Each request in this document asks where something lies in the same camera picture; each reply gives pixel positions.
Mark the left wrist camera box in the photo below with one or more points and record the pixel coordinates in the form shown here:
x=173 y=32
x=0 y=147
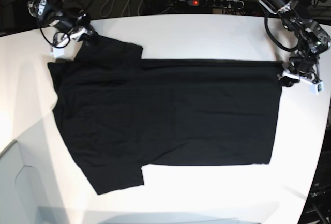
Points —
x=316 y=87

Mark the black T-shirt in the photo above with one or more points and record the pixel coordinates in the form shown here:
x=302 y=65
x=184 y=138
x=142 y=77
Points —
x=117 y=112

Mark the grey table frame panel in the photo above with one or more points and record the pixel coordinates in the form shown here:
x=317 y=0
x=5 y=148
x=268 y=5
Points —
x=23 y=194

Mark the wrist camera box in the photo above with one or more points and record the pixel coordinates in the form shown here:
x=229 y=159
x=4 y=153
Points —
x=316 y=87
x=57 y=52

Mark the black power strip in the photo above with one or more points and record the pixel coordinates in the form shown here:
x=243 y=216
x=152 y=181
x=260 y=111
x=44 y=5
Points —
x=231 y=7

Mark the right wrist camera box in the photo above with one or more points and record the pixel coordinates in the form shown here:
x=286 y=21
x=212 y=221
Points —
x=57 y=52

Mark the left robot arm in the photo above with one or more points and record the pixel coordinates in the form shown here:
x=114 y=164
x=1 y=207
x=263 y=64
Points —
x=313 y=40

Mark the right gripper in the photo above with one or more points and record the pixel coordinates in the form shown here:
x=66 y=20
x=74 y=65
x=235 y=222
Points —
x=86 y=34

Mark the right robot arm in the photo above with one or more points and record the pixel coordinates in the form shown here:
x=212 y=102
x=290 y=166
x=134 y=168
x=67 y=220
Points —
x=71 y=24

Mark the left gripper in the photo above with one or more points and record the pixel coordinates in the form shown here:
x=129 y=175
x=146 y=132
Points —
x=297 y=70

